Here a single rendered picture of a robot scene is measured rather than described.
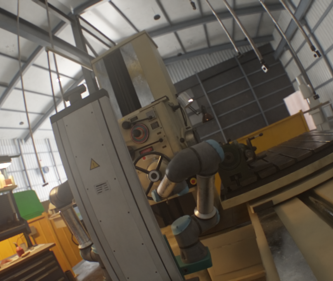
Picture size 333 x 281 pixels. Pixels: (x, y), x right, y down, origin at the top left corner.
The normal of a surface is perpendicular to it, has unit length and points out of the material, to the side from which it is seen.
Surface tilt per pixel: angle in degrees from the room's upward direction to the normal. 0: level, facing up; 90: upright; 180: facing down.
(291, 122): 90
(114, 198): 90
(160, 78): 90
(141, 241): 90
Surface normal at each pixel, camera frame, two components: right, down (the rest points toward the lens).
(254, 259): -0.27, 0.00
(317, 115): -0.74, 0.23
